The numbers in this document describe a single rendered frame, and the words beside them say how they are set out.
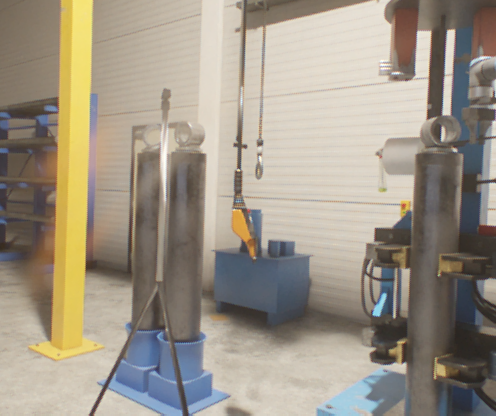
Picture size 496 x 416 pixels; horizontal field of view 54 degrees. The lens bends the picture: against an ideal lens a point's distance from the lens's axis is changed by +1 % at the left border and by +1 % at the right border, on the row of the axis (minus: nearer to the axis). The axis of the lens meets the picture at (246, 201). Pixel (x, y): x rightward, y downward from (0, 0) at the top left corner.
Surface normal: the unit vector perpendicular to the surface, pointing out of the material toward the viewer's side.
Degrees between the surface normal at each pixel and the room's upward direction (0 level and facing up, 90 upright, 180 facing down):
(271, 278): 90
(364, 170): 90
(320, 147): 90
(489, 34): 90
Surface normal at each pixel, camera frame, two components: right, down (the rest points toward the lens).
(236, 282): -0.63, 0.00
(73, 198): 0.77, 0.04
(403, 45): -0.12, 0.02
